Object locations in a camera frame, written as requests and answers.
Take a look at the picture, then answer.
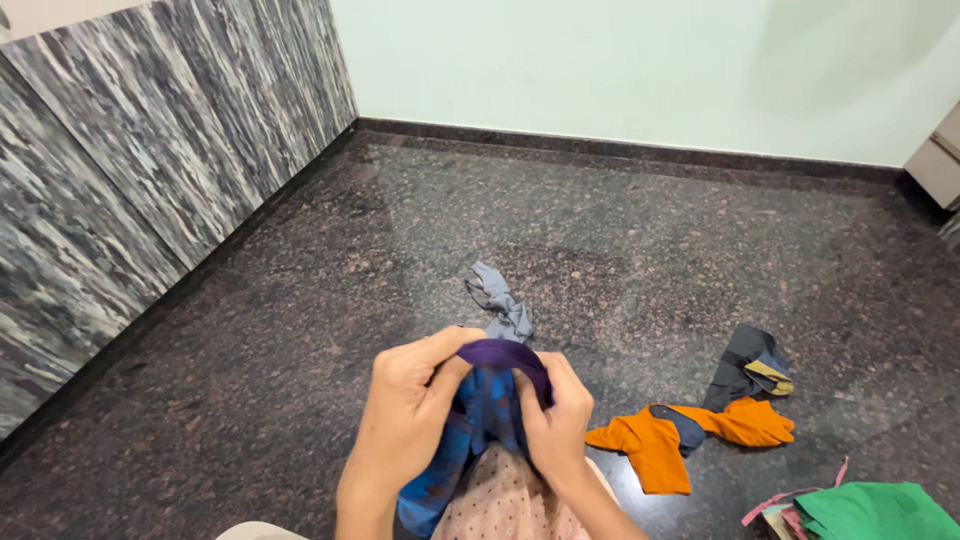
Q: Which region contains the person's right hand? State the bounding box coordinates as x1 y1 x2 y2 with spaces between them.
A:
512 351 595 492

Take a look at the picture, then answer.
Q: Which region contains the blue garment with purple band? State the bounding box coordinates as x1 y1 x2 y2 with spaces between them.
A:
396 338 556 540

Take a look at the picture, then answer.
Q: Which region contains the person's pink dotted clothing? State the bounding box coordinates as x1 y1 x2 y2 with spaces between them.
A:
213 442 624 540

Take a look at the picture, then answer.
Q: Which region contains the pink cloth strip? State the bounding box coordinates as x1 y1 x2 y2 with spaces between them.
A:
741 456 851 540

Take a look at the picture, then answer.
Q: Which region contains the dark grey garment yellow trim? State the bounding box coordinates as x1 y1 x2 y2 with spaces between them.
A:
702 324 795 414

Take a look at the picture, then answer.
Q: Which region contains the green folded cloth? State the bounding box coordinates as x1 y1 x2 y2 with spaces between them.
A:
793 481 960 540

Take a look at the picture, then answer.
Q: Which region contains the person's left hand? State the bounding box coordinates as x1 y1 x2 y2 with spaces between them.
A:
360 325 489 498

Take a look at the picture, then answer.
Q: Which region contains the orange garment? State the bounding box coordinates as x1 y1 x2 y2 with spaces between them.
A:
585 397 796 497

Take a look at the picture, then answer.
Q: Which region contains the grey crumpled garment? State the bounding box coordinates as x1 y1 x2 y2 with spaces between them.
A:
464 261 535 345

